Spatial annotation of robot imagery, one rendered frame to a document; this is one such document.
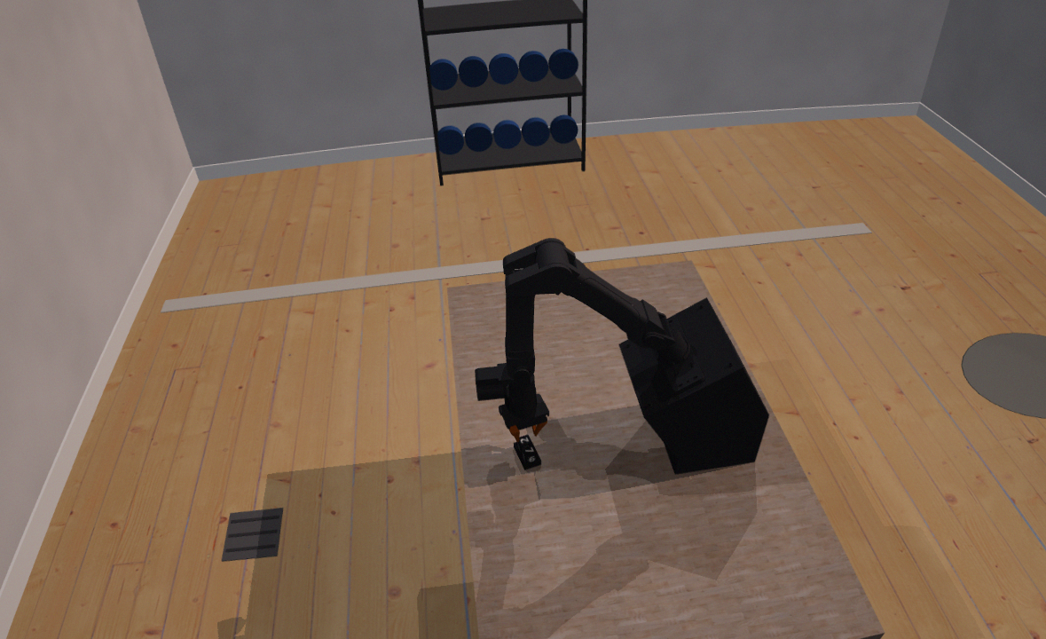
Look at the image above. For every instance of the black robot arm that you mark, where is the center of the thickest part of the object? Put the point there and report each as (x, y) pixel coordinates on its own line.
(548, 271)

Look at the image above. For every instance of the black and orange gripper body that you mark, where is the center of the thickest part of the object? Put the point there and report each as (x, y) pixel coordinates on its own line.
(525, 414)

